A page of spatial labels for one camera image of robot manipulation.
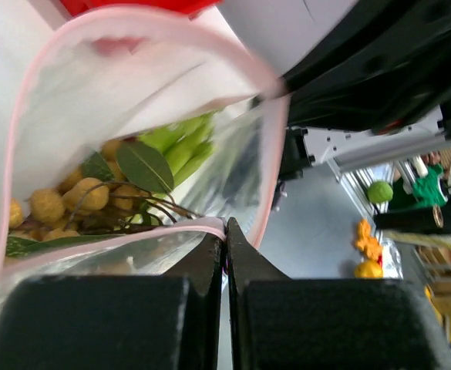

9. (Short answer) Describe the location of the orange toy fruit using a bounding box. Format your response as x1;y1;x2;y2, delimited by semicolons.
355;219;382;262

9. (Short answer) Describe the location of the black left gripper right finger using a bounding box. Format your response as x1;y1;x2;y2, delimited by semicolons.
226;219;451;369

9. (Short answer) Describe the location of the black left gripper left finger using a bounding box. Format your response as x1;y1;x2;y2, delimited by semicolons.
0;226;223;369

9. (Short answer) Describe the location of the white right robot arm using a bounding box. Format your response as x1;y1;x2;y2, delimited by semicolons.
282;1;451;177

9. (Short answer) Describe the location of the clear pink zip top bag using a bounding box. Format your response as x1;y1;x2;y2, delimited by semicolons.
0;5;289;309

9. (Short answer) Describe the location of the yellow round toy fruit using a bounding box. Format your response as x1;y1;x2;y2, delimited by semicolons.
354;260;383;279

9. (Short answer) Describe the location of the green round toy fruit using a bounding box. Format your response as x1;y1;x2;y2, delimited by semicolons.
366;180;393;204

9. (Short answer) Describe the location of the green white celery stalk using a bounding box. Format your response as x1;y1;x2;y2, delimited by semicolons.
137;112;215;188

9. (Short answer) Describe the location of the red plastic tray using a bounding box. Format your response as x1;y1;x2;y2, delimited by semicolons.
60;0;219;19

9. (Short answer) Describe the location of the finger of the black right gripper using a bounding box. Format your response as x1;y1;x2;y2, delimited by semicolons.
284;1;451;133

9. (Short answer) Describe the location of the yellow longan fruit bunch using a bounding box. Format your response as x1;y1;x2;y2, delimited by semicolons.
5;140;200;260

